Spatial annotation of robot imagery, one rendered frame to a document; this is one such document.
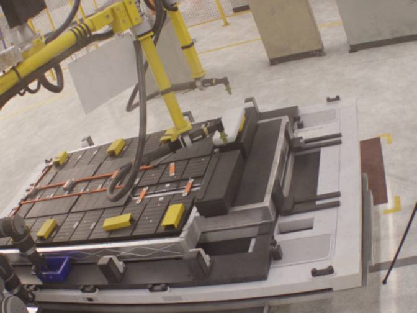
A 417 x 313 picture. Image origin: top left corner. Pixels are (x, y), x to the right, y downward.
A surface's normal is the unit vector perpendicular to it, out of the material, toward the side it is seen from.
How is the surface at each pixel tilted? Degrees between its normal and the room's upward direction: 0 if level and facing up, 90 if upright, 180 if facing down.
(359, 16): 90
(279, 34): 90
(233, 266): 0
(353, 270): 0
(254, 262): 0
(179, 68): 90
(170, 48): 90
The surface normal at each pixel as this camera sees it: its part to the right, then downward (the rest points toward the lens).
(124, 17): 0.70, 0.10
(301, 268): -0.34, -0.83
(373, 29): -0.23, 0.54
